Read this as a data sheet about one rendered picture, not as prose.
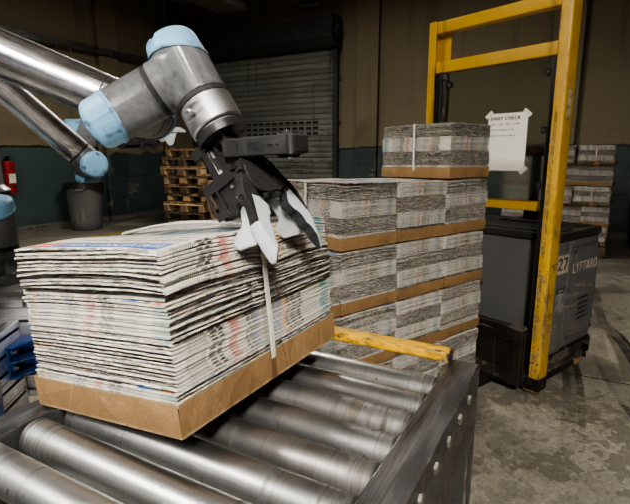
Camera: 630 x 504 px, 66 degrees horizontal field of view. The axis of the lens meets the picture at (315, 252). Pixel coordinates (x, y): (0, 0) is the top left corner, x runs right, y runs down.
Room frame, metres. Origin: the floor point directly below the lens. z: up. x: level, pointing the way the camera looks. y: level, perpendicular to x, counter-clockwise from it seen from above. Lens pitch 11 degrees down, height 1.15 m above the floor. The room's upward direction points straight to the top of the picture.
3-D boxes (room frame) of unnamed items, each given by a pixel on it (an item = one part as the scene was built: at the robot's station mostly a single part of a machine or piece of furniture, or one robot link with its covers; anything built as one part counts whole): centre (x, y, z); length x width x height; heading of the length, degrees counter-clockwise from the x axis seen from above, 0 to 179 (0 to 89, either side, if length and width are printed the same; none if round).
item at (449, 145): (2.21, -0.54, 0.65); 0.39 x 0.30 x 1.29; 39
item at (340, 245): (1.84, -0.08, 0.86); 0.38 x 0.29 x 0.04; 40
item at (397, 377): (0.84, 0.00, 0.77); 0.47 x 0.05 x 0.05; 61
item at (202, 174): (8.37, 1.85, 0.65); 1.33 x 0.94 x 1.30; 155
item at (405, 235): (2.03, -0.31, 0.86); 0.38 x 0.29 x 0.04; 38
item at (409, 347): (0.90, -0.05, 0.81); 0.43 x 0.03 x 0.02; 61
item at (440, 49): (2.74, -0.67, 0.97); 0.09 x 0.09 x 1.75; 39
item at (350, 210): (1.84, -0.08, 0.95); 0.38 x 0.29 x 0.23; 40
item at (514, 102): (2.50, -0.89, 1.28); 0.57 x 0.01 x 0.65; 39
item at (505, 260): (2.72, -1.16, 0.40); 0.69 x 0.55 x 0.80; 39
